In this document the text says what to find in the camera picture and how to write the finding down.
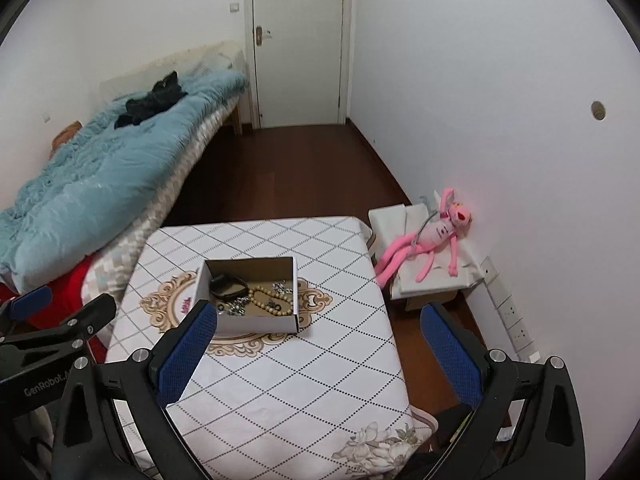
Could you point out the black clothes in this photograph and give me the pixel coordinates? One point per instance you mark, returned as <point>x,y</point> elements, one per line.
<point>150,102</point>

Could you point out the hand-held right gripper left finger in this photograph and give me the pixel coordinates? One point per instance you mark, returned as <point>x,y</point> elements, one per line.
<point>187,355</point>

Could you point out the white wall socket strip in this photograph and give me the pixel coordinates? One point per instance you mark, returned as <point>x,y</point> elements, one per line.
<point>512,317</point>

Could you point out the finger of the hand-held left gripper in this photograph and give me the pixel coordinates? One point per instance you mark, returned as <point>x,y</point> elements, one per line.
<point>90,312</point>
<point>32,302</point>

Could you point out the white diamond-print tablecloth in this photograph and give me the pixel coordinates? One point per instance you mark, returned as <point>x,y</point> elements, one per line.
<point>300,385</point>

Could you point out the black smart band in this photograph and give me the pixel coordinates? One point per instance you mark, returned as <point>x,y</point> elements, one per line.
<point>225,290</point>

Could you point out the white door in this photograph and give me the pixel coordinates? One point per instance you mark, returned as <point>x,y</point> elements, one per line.
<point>300,35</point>

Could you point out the white storage box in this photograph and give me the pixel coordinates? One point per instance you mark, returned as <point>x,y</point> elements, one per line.
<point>435,285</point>

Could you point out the red blanket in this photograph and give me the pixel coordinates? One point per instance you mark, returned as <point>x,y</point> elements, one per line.
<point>75,280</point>

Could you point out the pink plush toy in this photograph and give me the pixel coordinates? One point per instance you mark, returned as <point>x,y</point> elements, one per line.
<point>440,232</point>

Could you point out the light blue duvet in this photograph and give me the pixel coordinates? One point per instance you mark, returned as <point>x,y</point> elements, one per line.
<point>100,185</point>

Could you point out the white charger plug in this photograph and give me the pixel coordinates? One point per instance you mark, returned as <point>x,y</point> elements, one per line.
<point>535,357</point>

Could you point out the wooden bed frame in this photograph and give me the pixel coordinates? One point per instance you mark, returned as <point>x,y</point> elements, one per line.
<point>236,120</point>

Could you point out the small silver charm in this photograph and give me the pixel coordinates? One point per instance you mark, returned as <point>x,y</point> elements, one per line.
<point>272,305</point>

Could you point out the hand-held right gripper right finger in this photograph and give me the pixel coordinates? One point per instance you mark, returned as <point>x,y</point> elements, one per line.
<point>452,355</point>

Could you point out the brown plush toy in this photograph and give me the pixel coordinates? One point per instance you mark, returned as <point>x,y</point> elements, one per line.
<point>67,135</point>

